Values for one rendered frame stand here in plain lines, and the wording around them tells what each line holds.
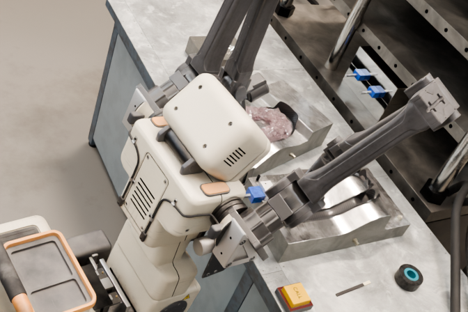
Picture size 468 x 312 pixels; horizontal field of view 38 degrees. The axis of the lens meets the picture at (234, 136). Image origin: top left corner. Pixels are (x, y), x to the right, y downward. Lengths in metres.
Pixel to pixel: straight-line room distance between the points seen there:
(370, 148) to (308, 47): 1.63
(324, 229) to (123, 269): 0.60
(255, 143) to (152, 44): 1.24
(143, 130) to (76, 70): 2.20
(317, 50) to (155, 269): 1.58
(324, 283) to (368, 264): 0.19
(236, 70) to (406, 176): 1.02
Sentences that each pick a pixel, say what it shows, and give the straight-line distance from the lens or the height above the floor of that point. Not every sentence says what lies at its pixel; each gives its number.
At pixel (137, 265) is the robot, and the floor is 0.84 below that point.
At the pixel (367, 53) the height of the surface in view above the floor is 0.96.
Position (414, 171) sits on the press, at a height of 0.79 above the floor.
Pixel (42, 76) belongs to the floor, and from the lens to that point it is 3.65.
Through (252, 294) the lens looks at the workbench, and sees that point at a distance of 2.11.
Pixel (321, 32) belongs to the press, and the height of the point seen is 0.78.
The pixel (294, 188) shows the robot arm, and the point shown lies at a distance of 1.49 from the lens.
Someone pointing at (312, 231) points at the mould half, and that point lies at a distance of 2.00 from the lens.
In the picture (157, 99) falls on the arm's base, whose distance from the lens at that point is 1.67.
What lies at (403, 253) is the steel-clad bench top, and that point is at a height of 0.80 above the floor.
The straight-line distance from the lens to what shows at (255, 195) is 1.99.
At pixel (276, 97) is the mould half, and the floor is 0.91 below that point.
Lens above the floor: 2.24
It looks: 38 degrees down
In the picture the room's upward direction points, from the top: 23 degrees clockwise
